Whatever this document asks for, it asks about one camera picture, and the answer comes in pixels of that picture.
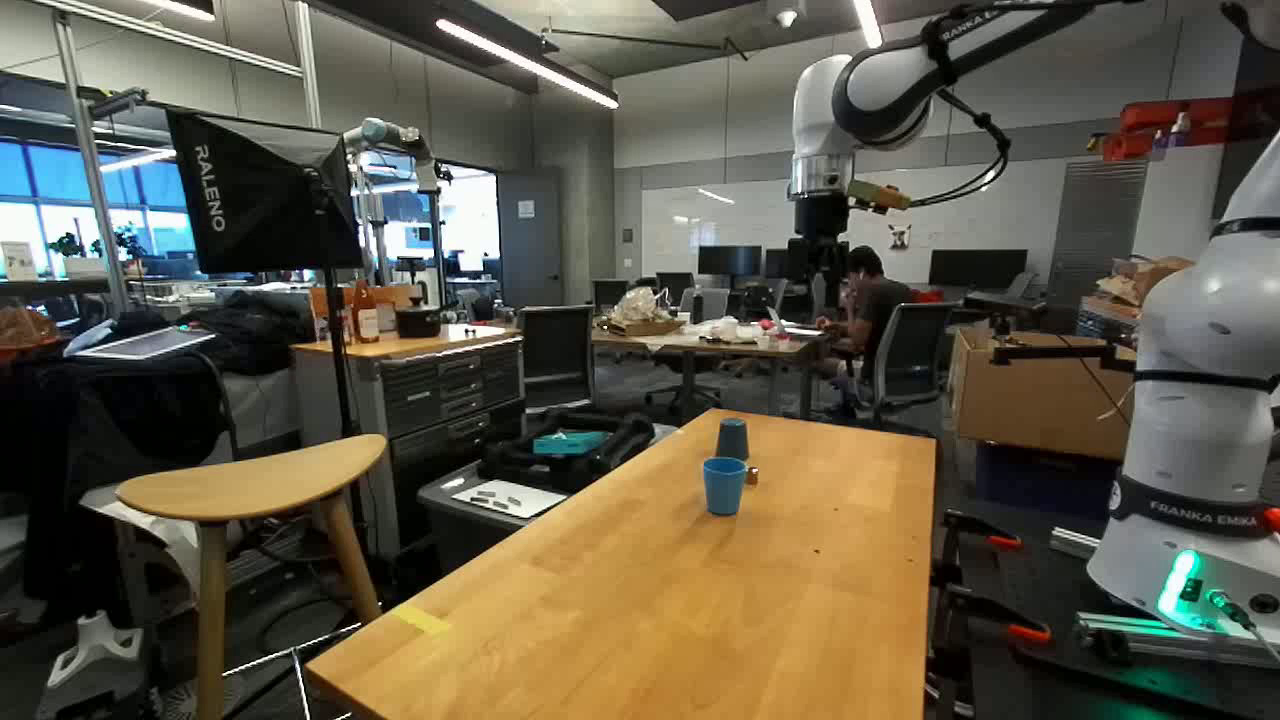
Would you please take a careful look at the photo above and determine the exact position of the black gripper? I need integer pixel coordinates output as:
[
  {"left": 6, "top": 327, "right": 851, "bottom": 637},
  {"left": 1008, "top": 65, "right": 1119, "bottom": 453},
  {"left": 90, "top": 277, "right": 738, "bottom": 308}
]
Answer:
[{"left": 786, "top": 193, "right": 855, "bottom": 321}]

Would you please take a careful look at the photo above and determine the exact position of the dark navy plastic cup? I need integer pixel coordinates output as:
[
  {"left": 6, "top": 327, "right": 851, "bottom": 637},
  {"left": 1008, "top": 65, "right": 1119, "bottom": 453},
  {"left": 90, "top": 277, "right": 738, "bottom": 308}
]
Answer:
[{"left": 711, "top": 415, "right": 750, "bottom": 462}]

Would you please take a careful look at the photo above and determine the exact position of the light blue plastic cup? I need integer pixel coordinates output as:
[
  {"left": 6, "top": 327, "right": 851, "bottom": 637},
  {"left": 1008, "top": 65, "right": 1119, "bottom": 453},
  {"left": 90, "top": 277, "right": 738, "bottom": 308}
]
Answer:
[{"left": 700, "top": 453, "right": 750, "bottom": 520}]

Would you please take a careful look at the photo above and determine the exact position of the long ceiling light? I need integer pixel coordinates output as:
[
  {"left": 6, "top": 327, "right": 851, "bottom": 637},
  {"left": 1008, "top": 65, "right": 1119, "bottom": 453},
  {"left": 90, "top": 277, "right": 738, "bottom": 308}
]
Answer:
[{"left": 427, "top": 13, "right": 625, "bottom": 115}]

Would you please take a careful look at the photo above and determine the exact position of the seated person dark shirt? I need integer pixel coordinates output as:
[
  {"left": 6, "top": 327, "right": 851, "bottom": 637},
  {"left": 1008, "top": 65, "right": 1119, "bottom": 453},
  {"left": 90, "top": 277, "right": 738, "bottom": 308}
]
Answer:
[{"left": 820, "top": 242, "right": 927, "bottom": 391}]

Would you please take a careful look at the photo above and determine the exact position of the black computer monitor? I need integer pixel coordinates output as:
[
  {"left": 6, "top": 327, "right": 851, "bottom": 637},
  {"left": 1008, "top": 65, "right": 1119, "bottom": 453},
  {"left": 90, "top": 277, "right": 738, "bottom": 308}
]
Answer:
[
  {"left": 694, "top": 238, "right": 765, "bottom": 284},
  {"left": 927, "top": 242, "right": 1031, "bottom": 295}
]

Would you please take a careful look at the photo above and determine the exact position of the grey office chair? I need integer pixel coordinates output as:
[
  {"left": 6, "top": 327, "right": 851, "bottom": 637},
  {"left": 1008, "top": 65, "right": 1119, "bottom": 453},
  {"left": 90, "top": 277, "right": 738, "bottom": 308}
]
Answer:
[{"left": 848, "top": 295, "right": 959, "bottom": 422}]

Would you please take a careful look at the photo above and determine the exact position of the cluttered wooden desk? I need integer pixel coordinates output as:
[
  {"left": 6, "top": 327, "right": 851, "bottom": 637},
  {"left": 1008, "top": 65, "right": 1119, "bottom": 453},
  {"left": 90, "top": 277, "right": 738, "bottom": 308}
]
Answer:
[{"left": 586, "top": 323, "right": 827, "bottom": 419}]

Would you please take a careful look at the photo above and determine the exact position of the white crumpled bag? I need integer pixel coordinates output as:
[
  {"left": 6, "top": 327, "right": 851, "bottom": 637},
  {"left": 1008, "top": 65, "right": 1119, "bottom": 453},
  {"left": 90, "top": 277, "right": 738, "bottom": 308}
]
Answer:
[{"left": 601, "top": 284, "right": 686, "bottom": 339}]

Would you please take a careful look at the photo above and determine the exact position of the brown cardboard box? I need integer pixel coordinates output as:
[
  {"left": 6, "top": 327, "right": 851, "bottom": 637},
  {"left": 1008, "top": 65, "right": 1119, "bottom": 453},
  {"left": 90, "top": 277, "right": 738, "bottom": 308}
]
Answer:
[{"left": 943, "top": 321, "right": 1140, "bottom": 462}]

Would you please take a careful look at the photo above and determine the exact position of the grey door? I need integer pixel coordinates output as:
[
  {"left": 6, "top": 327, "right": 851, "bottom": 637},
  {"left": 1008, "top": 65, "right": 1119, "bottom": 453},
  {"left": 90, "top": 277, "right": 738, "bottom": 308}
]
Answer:
[{"left": 501, "top": 169, "right": 566, "bottom": 311}]

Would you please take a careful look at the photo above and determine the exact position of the black bag with teal pouch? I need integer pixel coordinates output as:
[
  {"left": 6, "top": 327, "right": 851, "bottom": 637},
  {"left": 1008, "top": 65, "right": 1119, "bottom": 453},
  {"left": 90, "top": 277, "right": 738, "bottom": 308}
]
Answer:
[{"left": 475, "top": 408, "right": 661, "bottom": 500}]

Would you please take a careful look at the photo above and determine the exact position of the grey plastic storage bin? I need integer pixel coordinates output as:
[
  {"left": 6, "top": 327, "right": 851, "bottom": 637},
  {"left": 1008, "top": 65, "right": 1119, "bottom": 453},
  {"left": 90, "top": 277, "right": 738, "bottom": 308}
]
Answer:
[{"left": 416, "top": 459, "right": 570, "bottom": 574}]

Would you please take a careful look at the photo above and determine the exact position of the red overhead beam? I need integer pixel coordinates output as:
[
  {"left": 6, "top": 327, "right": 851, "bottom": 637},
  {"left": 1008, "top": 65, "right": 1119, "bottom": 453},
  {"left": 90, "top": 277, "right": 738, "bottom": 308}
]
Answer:
[{"left": 1095, "top": 82, "right": 1280, "bottom": 169}]

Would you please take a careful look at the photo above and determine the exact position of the small black box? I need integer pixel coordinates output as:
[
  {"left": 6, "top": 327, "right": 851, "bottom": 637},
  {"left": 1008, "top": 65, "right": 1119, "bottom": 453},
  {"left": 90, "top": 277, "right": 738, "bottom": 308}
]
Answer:
[{"left": 390, "top": 302, "right": 447, "bottom": 339}]

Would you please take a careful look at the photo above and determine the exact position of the grey drawer cabinet wooden top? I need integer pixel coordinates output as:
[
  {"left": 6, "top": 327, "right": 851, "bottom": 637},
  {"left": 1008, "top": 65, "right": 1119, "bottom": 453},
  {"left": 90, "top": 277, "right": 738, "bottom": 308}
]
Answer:
[{"left": 288, "top": 321, "right": 528, "bottom": 562}]

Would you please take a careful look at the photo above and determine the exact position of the orange bottle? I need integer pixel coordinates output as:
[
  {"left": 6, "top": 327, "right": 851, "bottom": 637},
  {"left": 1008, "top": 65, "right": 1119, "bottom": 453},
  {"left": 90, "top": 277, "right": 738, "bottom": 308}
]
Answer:
[{"left": 347, "top": 279, "right": 390, "bottom": 347}]

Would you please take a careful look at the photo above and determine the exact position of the black softbox light stand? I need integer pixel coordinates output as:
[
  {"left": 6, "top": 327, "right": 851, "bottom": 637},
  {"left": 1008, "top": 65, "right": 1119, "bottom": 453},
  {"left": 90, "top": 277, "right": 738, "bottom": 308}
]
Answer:
[{"left": 317, "top": 264, "right": 361, "bottom": 439}]

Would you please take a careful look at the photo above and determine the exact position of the yellow tape strip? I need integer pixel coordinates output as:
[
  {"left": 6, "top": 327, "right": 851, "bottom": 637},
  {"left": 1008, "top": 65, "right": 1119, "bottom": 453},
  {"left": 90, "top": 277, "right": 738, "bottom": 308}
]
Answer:
[{"left": 390, "top": 605, "right": 459, "bottom": 640}]

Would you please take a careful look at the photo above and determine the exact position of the black photo softbox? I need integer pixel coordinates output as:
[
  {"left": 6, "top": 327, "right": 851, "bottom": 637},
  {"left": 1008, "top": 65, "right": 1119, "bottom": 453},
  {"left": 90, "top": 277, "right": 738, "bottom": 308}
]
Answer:
[{"left": 163, "top": 109, "right": 366, "bottom": 279}]

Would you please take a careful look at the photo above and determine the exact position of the black backpack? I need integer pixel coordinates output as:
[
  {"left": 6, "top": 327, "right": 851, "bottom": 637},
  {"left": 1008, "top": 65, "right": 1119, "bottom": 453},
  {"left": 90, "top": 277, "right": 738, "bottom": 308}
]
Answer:
[{"left": 196, "top": 287, "right": 321, "bottom": 379}]

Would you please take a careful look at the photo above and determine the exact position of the wooden stool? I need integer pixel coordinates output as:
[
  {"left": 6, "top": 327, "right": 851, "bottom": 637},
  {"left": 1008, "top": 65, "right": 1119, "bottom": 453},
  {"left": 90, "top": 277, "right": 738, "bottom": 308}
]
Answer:
[{"left": 113, "top": 430, "right": 390, "bottom": 720}]

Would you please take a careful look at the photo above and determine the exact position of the black cloth covered table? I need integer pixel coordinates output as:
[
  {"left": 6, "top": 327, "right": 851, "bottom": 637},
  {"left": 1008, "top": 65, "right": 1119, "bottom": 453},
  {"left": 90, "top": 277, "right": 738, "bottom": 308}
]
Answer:
[{"left": 0, "top": 339, "right": 240, "bottom": 633}]

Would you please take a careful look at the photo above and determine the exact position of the silver metal pole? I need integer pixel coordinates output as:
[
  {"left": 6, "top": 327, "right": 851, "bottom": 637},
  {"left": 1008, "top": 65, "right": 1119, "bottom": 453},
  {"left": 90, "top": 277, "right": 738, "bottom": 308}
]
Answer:
[{"left": 46, "top": 8, "right": 135, "bottom": 321}]

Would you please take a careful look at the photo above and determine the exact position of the white floor stand foot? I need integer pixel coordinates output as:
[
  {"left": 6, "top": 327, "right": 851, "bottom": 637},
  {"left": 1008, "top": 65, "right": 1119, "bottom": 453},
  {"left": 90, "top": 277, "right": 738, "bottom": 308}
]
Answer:
[{"left": 28, "top": 607, "right": 153, "bottom": 720}]

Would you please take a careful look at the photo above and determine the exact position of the white wall whiteboard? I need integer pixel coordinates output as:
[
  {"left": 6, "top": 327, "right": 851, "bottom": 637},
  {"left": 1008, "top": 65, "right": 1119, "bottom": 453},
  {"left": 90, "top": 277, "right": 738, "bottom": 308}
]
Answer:
[{"left": 634, "top": 157, "right": 1072, "bottom": 284}]

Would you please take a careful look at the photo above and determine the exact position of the aluminium extrusion rail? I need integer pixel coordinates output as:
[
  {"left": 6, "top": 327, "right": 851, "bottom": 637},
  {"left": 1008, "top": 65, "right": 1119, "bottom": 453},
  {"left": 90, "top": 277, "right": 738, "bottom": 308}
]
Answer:
[{"left": 1072, "top": 607, "right": 1280, "bottom": 672}]

